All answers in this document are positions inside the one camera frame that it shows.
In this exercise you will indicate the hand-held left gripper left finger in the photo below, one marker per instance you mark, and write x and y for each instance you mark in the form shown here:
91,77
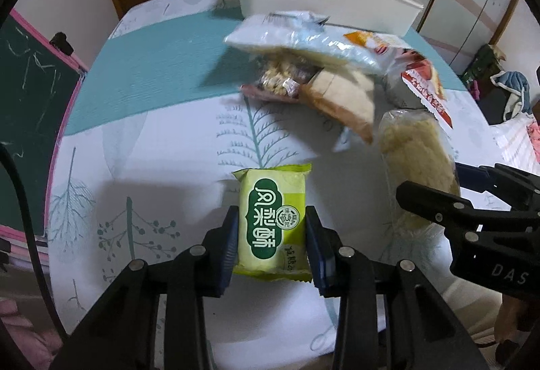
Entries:
227,252

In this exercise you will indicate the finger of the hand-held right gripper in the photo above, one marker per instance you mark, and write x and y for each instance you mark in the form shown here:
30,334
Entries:
470,176
422,201

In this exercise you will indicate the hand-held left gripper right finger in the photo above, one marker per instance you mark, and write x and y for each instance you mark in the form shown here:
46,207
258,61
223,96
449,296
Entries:
315,252

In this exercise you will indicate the clear packet of yellow cake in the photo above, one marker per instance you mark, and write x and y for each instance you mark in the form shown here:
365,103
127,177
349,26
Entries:
415,154

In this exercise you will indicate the green snack packet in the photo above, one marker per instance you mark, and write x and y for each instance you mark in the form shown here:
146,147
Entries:
270,222

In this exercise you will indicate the red apple print snack packet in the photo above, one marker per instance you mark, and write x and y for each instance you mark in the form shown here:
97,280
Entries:
426,85

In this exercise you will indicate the tan bread snack packet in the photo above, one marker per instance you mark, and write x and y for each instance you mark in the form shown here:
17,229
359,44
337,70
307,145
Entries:
341,100

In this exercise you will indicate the orange and white bar packet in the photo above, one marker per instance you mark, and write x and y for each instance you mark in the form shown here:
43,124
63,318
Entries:
371,41

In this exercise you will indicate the clear nut cluster packet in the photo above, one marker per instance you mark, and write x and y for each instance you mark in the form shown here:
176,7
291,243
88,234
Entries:
276,79

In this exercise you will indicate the light blue snack packet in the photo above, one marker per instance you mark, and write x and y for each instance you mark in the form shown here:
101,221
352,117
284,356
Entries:
295,43

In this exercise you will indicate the person's right hand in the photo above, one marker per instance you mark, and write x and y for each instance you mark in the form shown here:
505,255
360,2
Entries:
512,319

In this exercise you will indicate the person's beige pants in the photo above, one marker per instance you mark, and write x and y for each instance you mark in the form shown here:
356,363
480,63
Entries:
468,311

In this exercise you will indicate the blue and white cloth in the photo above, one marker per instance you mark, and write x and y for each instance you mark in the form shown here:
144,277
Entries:
512,91

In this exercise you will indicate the green bag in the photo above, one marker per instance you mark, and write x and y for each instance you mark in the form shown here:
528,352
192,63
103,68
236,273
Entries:
485,62

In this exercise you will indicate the printed tablecloth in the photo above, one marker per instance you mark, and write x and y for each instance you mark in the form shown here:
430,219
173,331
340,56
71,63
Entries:
168,121

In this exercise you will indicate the pink cloth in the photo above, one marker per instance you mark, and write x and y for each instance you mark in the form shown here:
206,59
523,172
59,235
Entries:
21,323

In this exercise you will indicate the black clamp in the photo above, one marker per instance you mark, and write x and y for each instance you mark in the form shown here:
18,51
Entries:
63,43

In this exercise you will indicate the green chalkboard with pink frame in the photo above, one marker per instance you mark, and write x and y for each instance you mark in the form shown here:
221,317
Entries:
33,91

